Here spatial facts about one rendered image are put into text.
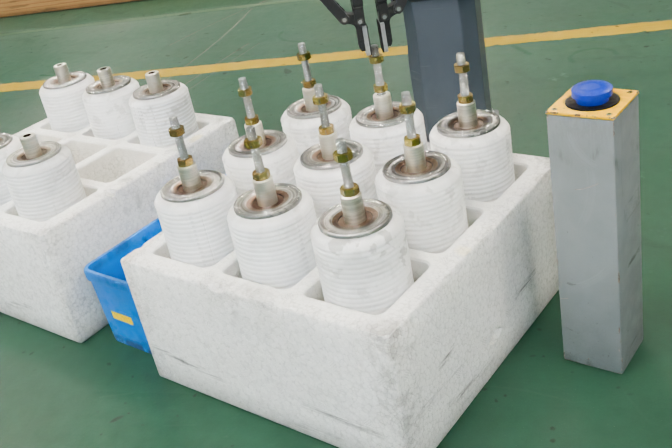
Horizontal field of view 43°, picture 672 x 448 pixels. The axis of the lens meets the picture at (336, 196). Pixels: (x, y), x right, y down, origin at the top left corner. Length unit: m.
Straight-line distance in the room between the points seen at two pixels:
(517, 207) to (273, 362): 0.33
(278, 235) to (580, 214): 0.32
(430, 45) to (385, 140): 0.47
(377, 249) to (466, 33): 0.73
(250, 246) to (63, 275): 0.38
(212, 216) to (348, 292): 0.21
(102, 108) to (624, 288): 0.86
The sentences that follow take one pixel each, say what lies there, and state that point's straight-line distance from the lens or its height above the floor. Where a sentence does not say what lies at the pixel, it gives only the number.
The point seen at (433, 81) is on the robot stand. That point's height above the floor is 0.13.
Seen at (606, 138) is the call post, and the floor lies 0.29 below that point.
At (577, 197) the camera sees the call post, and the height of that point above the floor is 0.22.
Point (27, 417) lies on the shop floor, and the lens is 1.19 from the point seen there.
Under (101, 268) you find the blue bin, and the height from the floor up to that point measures 0.11.
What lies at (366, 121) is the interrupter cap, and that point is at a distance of 1.09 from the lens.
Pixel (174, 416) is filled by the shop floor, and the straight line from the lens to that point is 1.09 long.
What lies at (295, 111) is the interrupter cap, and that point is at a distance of 1.16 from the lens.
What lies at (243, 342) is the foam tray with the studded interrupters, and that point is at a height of 0.11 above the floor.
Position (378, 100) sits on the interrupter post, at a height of 0.28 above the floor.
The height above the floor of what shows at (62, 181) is 0.22.
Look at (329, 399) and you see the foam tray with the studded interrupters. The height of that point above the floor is 0.07.
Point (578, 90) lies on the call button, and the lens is 0.90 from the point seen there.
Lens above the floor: 0.66
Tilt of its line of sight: 27 degrees down
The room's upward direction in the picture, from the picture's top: 11 degrees counter-clockwise
